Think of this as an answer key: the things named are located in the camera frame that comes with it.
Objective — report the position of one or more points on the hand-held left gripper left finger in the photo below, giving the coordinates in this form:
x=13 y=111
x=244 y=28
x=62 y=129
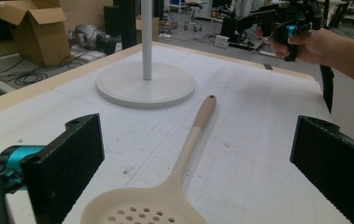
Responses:
x=68 y=161

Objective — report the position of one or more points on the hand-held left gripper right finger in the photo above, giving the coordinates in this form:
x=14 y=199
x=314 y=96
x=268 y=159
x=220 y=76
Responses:
x=336 y=165

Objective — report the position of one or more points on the beige slotted spoon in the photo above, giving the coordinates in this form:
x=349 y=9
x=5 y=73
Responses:
x=177 y=174

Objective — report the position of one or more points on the small white box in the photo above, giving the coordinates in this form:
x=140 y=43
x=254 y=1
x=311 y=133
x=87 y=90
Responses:
x=222 y=41

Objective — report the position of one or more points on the black tape piece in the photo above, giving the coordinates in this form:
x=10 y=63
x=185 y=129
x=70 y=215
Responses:
x=268 y=66

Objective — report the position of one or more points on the wheeled stool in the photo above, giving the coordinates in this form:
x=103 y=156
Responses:
x=194 y=15

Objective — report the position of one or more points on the small cardboard box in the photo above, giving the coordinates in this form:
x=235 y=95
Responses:
x=154 y=29

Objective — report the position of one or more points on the white grid mat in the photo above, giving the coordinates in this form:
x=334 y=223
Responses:
x=243 y=124

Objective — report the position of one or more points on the white round-base stand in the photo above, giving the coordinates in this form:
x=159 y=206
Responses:
x=143 y=85

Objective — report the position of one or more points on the grey machine on floor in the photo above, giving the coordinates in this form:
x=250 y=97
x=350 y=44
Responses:
x=92 y=37

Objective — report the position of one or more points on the black upright column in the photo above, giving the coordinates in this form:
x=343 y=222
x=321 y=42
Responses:
x=124 y=21

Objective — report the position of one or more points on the large open cardboard box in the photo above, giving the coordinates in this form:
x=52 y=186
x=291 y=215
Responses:
x=37 y=34

